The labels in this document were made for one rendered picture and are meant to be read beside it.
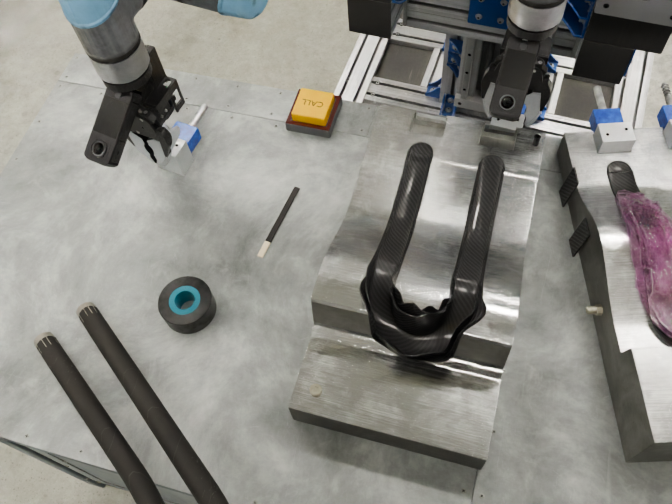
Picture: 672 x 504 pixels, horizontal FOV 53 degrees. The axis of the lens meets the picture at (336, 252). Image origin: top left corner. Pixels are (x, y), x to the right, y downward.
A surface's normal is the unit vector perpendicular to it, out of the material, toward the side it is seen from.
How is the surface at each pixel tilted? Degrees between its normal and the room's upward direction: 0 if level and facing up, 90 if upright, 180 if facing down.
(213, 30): 0
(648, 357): 0
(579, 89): 0
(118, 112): 30
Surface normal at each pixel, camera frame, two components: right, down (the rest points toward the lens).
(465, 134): -0.07, -0.48
